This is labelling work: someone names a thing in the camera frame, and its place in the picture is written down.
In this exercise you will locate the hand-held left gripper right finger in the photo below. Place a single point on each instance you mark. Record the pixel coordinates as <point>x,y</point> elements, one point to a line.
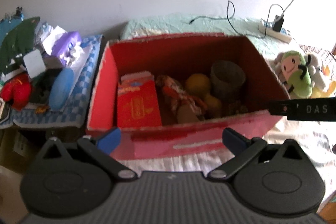
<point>233,138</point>

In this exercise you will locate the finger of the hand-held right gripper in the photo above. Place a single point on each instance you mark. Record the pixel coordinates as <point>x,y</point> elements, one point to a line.
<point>278,108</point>

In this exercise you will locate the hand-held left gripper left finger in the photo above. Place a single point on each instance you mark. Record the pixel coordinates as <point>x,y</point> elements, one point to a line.
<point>109,138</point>

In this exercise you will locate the red cardboard box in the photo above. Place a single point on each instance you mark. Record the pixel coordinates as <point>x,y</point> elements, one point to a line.
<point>189,140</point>

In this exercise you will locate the yellow-brown wooden gourd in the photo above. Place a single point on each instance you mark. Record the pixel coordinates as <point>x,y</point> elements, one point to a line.
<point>199,85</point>

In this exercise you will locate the yellow plush toy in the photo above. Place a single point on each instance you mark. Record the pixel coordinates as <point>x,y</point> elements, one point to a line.
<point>325,90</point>

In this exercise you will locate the green plush toy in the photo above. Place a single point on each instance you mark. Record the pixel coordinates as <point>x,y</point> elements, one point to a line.
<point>296,74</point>

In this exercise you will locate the white plush toy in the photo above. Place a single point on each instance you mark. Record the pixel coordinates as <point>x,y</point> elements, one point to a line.
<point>319,69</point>

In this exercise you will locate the red paper packet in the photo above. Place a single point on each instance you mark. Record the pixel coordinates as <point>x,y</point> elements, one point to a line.
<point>139,106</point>

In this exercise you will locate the brown cylindrical cup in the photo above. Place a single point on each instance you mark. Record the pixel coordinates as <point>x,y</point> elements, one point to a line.
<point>227,79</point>

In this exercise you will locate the blue oval pouch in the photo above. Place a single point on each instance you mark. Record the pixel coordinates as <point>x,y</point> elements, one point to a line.
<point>61,88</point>

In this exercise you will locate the red white patterned doll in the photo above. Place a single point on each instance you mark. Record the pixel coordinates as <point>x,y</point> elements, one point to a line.
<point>176,92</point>

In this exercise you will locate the white power strip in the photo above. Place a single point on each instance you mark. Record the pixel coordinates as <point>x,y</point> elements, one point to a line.
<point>274,32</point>

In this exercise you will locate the black charger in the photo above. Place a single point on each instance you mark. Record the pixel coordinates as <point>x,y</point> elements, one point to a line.
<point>277,23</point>

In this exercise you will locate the brown cardboard carton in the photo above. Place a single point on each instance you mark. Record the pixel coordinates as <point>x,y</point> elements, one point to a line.
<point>15,150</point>

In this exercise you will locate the purple tissue pack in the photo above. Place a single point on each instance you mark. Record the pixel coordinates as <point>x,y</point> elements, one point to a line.
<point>67,45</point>

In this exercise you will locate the red plush toy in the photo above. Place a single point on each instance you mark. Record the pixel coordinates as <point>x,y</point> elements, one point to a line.
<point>15,91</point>

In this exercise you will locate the white cube box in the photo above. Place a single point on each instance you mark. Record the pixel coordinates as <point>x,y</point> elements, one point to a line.
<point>33,64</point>

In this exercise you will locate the white crumpled plastic bag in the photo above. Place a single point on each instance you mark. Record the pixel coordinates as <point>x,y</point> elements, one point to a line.
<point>50,35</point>

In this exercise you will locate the light green quilted bedspread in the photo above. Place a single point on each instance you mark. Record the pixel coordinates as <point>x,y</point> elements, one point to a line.
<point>168,24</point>

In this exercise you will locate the dark green cloth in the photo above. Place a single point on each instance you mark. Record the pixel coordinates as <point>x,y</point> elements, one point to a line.
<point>15,45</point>

